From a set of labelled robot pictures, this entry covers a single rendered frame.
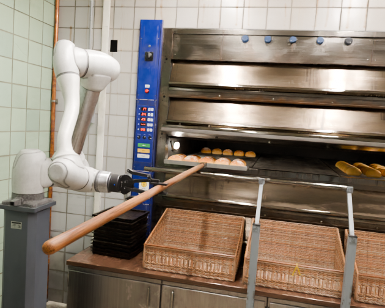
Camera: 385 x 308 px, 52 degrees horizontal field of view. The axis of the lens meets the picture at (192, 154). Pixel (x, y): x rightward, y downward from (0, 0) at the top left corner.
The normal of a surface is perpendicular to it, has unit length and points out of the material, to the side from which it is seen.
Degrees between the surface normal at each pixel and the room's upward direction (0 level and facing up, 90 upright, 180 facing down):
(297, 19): 90
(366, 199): 70
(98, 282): 90
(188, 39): 90
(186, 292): 91
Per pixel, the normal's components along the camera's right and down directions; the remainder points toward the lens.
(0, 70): 0.97, 0.09
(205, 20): -0.22, 0.07
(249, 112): -0.18, -0.28
